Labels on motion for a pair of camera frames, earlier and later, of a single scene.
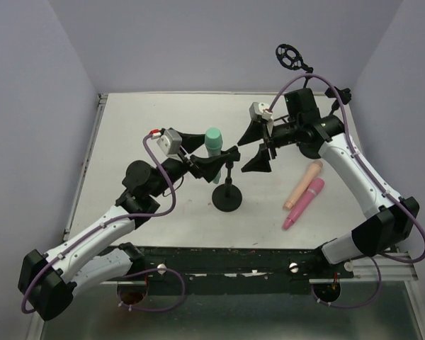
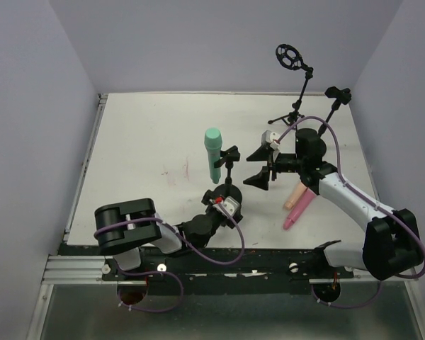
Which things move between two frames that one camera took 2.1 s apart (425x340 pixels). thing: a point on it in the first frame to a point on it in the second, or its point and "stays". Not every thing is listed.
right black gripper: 268,140 to 272,166
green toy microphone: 213,143 stays
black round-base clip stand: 228,197 stays
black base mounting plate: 235,270 stays
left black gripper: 188,160 to 229,166
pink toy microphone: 314,189 stays
